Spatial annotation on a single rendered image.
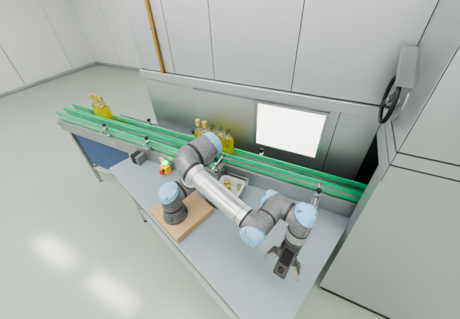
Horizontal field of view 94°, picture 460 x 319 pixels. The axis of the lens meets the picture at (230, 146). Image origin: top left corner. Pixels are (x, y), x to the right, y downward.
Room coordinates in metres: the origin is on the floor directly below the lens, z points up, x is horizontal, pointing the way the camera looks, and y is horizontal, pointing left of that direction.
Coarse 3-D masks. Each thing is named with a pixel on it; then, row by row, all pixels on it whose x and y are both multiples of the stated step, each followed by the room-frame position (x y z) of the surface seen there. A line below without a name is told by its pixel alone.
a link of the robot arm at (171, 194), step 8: (168, 184) 0.83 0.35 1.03; (176, 184) 0.82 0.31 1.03; (160, 192) 0.78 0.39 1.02; (168, 192) 0.77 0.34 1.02; (176, 192) 0.77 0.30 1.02; (184, 192) 0.80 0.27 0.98; (160, 200) 0.75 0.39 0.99; (168, 200) 0.74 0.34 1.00; (176, 200) 0.75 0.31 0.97; (168, 208) 0.73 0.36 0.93; (176, 208) 0.74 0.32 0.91
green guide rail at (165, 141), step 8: (72, 112) 1.89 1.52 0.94; (80, 112) 1.84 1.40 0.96; (88, 120) 1.79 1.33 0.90; (96, 120) 1.74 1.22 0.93; (104, 120) 1.68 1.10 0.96; (112, 128) 1.64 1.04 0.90; (120, 128) 1.59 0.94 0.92; (128, 128) 1.54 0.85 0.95; (152, 136) 1.42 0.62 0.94; (160, 136) 1.38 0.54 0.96; (168, 144) 1.35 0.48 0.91; (176, 144) 1.32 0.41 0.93; (184, 144) 1.27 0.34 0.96
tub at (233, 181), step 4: (224, 176) 1.05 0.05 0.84; (228, 176) 1.04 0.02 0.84; (220, 180) 1.01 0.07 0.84; (224, 180) 1.04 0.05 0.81; (232, 180) 1.02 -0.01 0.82; (236, 180) 1.01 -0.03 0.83; (240, 180) 1.00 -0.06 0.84; (224, 184) 1.03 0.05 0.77; (232, 184) 1.02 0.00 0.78; (236, 184) 1.01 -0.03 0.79; (244, 184) 0.96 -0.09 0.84; (232, 188) 0.99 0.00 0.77; (236, 188) 0.99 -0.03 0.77; (240, 188) 0.93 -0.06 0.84; (232, 192) 0.96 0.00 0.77; (236, 192) 0.95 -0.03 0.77; (240, 192) 0.90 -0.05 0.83
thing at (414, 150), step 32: (448, 0) 0.83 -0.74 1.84; (448, 32) 0.70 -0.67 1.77; (448, 64) 0.59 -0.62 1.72; (416, 96) 0.68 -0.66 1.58; (448, 96) 0.57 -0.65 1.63; (384, 128) 0.85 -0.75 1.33; (416, 128) 0.59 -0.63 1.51; (448, 128) 0.55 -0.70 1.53; (384, 160) 0.65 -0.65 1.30; (416, 160) 0.56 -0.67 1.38; (448, 160) 0.53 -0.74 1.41; (448, 192) 0.50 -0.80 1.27
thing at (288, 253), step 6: (288, 246) 0.39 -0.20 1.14; (282, 252) 0.37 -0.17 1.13; (288, 252) 0.37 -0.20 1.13; (294, 252) 0.37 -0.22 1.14; (282, 258) 0.35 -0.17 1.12; (288, 258) 0.35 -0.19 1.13; (276, 264) 0.34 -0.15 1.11; (282, 264) 0.34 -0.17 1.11; (288, 264) 0.33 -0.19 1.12; (276, 270) 0.32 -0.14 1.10; (282, 270) 0.32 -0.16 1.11; (282, 276) 0.30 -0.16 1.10
